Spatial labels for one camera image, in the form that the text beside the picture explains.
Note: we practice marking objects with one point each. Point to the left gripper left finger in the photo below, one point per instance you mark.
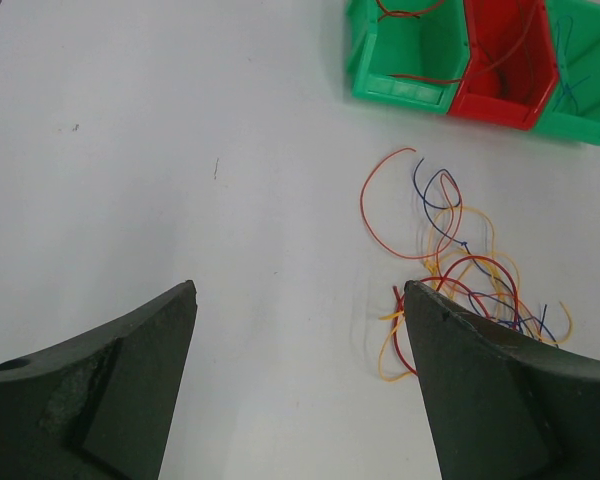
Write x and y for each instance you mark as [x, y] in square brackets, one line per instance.
[99, 405]

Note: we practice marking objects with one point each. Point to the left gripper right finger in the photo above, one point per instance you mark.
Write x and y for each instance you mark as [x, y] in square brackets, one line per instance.
[501, 405]

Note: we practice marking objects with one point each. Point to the red bin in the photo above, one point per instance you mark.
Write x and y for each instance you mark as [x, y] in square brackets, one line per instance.
[512, 70]

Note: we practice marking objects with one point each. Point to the left green bin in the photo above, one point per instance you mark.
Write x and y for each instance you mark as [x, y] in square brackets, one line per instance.
[407, 53]

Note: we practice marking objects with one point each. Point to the green bin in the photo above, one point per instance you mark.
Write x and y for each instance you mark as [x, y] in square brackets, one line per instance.
[573, 110]
[407, 53]

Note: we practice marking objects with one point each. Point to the right green bin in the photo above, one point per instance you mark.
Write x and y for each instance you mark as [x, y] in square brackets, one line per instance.
[573, 110]

